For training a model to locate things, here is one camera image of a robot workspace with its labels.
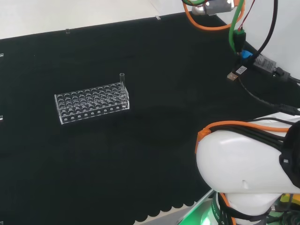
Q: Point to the clear glass test tube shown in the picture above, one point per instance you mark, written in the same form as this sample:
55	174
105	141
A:
122	80

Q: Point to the clear plastic test tube rack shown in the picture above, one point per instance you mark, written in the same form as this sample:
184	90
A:
89	105

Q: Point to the black bench cloth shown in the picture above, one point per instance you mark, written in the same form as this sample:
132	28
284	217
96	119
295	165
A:
117	164

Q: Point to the black silver USB plug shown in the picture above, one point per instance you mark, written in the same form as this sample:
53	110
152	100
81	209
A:
235	74

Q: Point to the blue plug connector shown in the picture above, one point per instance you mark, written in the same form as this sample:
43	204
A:
247	55

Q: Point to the green plug connector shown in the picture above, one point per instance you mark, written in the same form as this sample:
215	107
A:
240	38

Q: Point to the small black adapter box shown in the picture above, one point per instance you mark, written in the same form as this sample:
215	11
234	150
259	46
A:
264	63

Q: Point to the grey silver wrist camera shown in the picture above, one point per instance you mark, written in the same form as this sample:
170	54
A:
211	8

